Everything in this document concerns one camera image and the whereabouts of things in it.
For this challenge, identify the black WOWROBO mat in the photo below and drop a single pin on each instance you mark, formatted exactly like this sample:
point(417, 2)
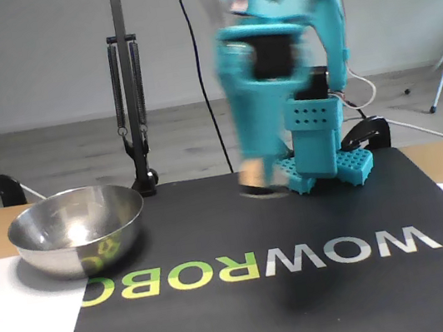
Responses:
point(229, 320)

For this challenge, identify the black clamp right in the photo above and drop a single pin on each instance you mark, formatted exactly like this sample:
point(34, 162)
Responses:
point(126, 63)

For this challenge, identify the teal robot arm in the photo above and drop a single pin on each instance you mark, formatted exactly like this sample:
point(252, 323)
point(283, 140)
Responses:
point(316, 151)

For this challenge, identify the metal bowl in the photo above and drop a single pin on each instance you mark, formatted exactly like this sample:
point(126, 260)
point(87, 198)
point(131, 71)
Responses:
point(77, 239)

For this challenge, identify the teal gripper black motor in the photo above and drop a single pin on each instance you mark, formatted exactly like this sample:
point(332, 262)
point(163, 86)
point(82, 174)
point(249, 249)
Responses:
point(251, 102)

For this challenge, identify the wooden ball with black base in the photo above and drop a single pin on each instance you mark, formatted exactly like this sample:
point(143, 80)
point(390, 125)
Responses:
point(253, 175)

